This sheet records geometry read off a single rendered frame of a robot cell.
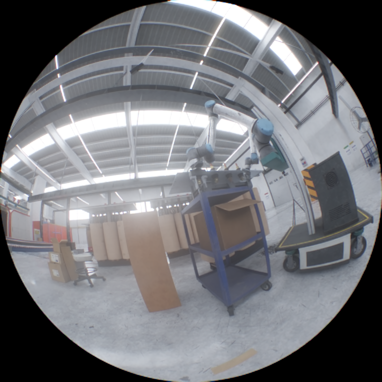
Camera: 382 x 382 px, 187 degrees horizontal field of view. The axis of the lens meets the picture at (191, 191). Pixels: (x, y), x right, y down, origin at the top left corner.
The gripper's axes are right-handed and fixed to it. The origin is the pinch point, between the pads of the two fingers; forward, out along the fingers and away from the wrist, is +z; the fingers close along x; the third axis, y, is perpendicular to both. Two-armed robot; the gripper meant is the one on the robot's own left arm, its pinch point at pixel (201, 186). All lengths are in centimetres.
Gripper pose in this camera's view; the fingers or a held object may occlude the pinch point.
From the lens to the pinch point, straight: 87.0
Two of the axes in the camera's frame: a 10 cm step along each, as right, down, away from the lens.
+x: -9.3, 1.1, -3.5
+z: 2.2, 9.3, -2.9
